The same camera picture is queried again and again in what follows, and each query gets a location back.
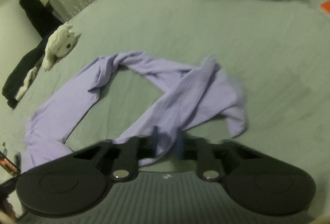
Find cream white garment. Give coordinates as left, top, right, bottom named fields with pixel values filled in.
left=15, top=67, right=39, bottom=101

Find black crumpled garment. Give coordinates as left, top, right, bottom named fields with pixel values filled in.
left=2, top=33, right=51, bottom=108

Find lilac purple pants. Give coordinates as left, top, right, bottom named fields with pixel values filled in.
left=23, top=51, right=249, bottom=173

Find smartphone with lit screen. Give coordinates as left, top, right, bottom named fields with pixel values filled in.
left=0, top=150, right=21, bottom=177

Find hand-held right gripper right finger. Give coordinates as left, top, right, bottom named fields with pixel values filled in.
left=176, top=131, right=261, bottom=182

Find black hanging garment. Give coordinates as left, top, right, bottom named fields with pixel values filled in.
left=19, top=0, right=64, bottom=37

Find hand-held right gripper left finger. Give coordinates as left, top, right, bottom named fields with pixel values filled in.
left=73, top=126, right=161, bottom=181

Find white plush dog toy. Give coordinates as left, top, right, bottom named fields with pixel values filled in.
left=42, top=21, right=76, bottom=71

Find orange flat box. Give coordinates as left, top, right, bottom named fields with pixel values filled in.
left=320, top=0, right=330, bottom=16

